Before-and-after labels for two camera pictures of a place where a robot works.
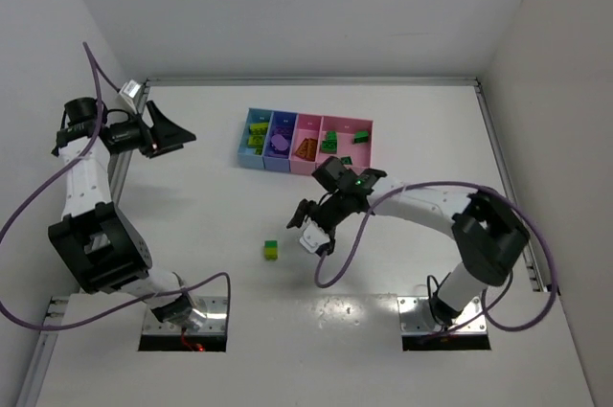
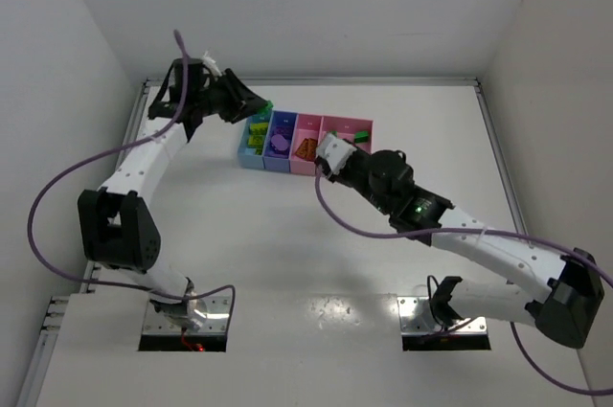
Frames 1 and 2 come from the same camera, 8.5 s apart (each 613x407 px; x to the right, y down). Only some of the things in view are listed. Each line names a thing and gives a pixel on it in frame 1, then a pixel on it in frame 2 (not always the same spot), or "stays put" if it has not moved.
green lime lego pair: x=270 y=250 → x=268 y=106
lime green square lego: x=259 y=128 stays put
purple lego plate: x=284 y=130 stays put
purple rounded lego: x=280 y=142 stays put
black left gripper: x=149 y=136 → x=230 y=99
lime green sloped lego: x=256 y=141 stays put
